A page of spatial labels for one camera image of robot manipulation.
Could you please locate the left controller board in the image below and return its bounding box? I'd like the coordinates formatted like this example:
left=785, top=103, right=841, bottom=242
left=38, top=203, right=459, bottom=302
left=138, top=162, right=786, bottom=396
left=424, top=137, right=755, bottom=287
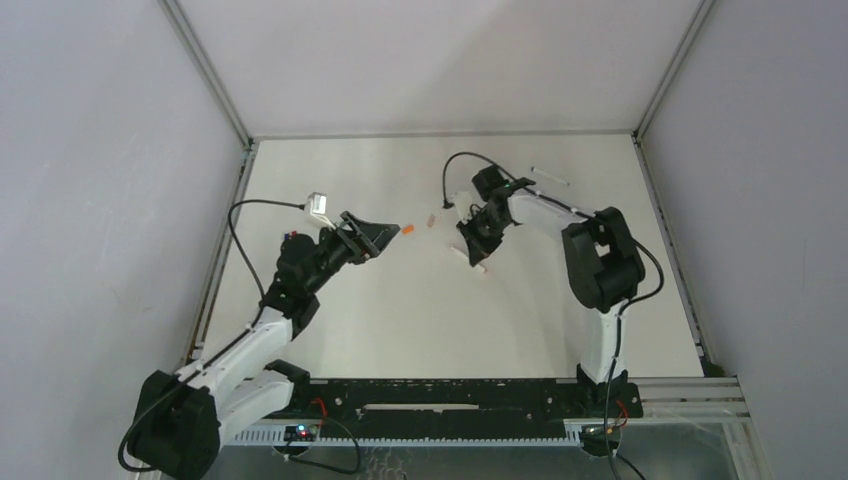
left=283, top=424, right=320, bottom=444

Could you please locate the white orange tip pen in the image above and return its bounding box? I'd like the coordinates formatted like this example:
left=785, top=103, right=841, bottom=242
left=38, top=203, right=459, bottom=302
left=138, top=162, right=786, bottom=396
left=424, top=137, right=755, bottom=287
left=449, top=245, right=487, bottom=274

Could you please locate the right controller board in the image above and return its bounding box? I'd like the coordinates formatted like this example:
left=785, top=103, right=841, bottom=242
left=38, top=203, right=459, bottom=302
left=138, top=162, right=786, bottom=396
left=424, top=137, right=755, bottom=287
left=579, top=425, right=622, bottom=457

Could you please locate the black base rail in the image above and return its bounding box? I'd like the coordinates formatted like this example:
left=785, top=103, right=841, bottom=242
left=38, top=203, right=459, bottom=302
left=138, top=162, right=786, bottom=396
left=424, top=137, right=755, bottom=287
left=268, top=378, right=644, bottom=435

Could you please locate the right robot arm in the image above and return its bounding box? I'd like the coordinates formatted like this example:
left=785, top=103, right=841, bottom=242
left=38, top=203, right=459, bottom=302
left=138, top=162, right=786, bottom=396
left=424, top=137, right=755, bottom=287
left=446, top=166, right=645, bottom=406

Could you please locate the controller board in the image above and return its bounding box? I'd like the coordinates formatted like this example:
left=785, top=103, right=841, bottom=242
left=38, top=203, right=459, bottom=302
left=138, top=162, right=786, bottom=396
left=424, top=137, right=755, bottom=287
left=579, top=425, right=622, bottom=457
left=283, top=424, right=320, bottom=444

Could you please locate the white cable duct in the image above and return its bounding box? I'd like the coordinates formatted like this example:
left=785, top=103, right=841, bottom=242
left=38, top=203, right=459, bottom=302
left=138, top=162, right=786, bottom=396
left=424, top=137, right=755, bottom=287
left=227, top=423, right=584, bottom=448

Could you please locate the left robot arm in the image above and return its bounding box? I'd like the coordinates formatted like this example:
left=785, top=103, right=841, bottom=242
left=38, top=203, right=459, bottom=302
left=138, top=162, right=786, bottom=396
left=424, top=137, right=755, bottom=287
left=117, top=211, right=401, bottom=479

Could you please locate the left camera cable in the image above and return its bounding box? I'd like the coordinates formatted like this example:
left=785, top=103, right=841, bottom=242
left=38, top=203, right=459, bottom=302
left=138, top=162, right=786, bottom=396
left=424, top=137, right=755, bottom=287
left=117, top=199, right=309, bottom=473

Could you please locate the camera cable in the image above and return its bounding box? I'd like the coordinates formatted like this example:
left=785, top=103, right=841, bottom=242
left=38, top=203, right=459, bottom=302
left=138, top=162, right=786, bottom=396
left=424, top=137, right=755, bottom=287
left=117, top=199, right=309, bottom=473
left=441, top=151, right=666, bottom=480

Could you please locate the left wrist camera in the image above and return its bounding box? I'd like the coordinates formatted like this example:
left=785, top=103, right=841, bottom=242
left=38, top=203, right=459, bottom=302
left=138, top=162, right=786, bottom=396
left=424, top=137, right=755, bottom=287
left=304, top=192, right=334, bottom=228

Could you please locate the right camera cable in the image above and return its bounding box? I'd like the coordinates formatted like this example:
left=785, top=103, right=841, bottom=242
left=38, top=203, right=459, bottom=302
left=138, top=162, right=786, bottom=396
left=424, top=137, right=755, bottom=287
left=441, top=151, right=666, bottom=480

